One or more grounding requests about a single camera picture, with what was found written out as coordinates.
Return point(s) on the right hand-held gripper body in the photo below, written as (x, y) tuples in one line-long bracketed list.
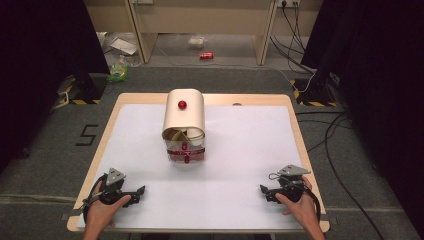
[(291, 183)]

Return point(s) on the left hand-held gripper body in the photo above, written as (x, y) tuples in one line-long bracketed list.
[(115, 178)]

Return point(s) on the cream roll-top storage box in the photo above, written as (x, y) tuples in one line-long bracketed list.
[(184, 116)]

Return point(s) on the person's right hand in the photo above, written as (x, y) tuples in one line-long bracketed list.
[(305, 210)]

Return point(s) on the person's left hand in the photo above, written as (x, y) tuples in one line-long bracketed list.
[(100, 215)]

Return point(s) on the wooden table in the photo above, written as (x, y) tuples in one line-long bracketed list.
[(100, 133)]

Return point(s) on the white cup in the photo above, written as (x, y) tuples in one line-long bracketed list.
[(195, 136)]

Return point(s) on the black stand base striped tape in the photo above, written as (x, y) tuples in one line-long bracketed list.
[(88, 90), (313, 95)]

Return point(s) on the green plastic bag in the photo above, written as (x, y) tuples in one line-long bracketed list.
[(118, 72)]

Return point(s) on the black curtain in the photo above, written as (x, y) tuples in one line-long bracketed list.
[(40, 66), (383, 83)]

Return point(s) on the red drink can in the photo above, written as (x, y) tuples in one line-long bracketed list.
[(206, 55)]

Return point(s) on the clear plastic food container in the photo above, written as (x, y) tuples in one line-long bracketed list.
[(196, 41)]

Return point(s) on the beige wooden desk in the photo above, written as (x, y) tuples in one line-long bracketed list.
[(206, 20)]

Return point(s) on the white wall power socket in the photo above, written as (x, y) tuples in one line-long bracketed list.
[(288, 3)]

